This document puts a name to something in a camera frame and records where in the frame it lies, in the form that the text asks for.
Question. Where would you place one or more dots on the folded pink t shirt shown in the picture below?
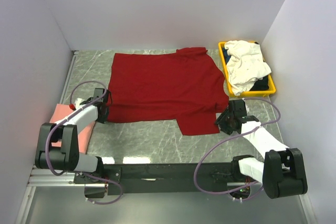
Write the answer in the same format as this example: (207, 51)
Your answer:
(62, 110)

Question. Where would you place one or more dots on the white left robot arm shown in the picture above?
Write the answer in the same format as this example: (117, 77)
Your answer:
(58, 143)

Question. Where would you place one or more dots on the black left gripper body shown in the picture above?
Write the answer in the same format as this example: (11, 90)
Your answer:
(103, 118)

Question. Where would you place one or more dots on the white t shirt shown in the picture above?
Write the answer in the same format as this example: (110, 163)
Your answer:
(245, 66)

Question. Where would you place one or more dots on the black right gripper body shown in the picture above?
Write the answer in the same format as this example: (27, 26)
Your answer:
(224, 120)

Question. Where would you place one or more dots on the yellow plastic bin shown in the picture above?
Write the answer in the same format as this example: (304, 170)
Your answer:
(270, 91)

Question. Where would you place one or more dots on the blue garment in bin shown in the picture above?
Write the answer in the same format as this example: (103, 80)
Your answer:
(226, 55)

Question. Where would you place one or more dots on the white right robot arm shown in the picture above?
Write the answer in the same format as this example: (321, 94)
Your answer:
(282, 172)

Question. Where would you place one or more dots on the black garment in bin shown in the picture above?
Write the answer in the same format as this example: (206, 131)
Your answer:
(261, 84)

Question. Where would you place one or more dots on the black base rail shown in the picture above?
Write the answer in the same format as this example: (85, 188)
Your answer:
(173, 178)

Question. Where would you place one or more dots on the red t shirt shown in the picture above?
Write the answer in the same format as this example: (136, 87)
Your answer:
(185, 86)

